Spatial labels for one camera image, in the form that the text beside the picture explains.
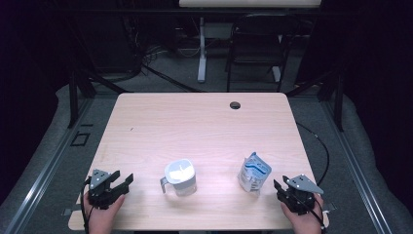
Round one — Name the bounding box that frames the person's right hand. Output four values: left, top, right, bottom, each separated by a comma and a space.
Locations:
281, 193, 325, 234

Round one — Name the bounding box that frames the thin black floor cable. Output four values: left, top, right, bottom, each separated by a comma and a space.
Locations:
295, 121, 330, 188

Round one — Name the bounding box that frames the right hand-held gripper cable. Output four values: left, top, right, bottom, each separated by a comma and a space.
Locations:
300, 194, 327, 234

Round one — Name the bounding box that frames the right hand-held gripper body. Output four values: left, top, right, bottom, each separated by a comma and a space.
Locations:
277, 174, 325, 216

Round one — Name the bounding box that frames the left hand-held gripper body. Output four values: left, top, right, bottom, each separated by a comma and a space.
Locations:
87, 168, 128, 211

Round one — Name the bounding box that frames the black folding chair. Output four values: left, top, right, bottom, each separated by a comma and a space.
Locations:
225, 13, 301, 94

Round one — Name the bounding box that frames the thick black floor cable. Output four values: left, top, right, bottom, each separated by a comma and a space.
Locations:
142, 62, 203, 94

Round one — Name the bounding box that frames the black metal frame post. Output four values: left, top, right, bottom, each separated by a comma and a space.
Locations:
66, 67, 131, 130
285, 69, 345, 133

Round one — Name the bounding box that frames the hand-held gripper cable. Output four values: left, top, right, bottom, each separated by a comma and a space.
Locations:
80, 176, 95, 234
300, 194, 327, 234

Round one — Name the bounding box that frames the white and blue pouch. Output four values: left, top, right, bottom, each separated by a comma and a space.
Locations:
237, 151, 273, 196

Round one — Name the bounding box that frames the left hand-held gripper cable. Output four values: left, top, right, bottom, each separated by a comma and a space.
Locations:
80, 176, 95, 234

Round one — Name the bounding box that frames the silver floor rail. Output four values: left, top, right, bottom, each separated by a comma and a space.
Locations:
319, 97, 395, 234
0, 97, 95, 234

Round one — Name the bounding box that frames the clear jug with white lid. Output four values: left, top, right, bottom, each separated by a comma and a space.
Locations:
159, 158, 198, 198

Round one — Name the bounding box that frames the person's left hand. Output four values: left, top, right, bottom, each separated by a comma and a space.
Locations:
82, 192, 127, 234

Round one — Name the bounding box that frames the white standing desk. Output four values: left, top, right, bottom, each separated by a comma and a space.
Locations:
178, 0, 322, 84

